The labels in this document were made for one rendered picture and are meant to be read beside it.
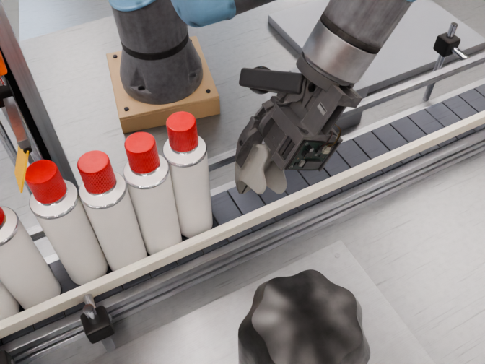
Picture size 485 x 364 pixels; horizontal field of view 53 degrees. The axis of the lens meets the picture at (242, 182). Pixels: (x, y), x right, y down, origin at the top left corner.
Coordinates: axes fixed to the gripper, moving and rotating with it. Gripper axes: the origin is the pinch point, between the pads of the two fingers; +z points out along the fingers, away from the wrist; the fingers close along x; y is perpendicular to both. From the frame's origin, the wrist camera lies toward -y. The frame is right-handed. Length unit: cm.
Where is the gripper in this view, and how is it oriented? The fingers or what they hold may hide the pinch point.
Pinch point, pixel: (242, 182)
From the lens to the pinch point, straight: 67.8
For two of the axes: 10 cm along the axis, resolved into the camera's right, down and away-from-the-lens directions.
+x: 7.7, 0.0, 6.4
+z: -4.4, 7.2, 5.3
